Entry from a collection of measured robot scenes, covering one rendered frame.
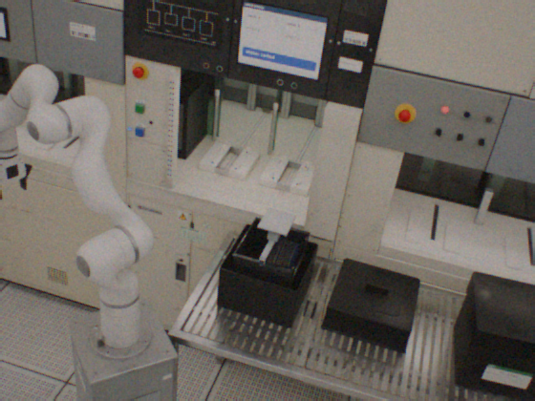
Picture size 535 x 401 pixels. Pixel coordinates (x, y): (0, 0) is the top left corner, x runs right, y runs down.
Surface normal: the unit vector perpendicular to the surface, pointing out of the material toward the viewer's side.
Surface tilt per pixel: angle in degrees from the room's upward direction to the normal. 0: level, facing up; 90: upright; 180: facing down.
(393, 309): 0
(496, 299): 0
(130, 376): 90
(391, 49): 90
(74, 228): 90
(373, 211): 90
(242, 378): 0
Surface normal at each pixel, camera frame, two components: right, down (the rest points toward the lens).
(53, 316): 0.11, -0.82
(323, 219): -0.28, 0.51
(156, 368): 0.48, 0.54
